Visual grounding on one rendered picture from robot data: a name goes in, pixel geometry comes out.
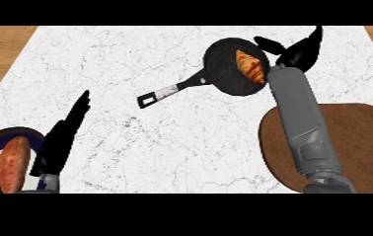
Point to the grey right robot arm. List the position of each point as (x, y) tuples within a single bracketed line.
[(304, 124)]

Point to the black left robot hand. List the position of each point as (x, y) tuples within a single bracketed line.
[(61, 138)]

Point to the dark blue plate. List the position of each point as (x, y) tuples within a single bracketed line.
[(23, 133)]

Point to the black frying pan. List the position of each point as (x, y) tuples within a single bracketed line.
[(228, 68)]

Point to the golden croissant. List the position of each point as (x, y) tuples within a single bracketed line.
[(251, 67)]

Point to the brown wooden cutting board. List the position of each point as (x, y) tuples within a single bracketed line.
[(358, 141)]

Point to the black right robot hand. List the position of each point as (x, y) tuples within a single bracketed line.
[(300, 54)]

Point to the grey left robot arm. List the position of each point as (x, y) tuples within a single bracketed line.
[(48, 183)]

